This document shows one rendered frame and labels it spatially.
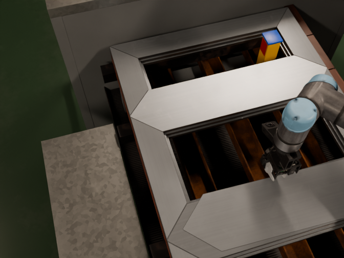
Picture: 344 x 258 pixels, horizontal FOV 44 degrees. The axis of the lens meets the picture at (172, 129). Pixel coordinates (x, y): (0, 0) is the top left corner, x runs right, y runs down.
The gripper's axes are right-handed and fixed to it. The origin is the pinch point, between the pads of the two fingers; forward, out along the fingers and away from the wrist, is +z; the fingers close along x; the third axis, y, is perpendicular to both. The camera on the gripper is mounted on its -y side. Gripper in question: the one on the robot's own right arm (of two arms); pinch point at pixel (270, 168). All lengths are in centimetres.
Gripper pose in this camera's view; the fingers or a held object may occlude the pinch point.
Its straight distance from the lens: 135.0
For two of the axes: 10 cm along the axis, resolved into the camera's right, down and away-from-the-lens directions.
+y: 2.9, 8.1, -5.1
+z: 0.0, 5.3, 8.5
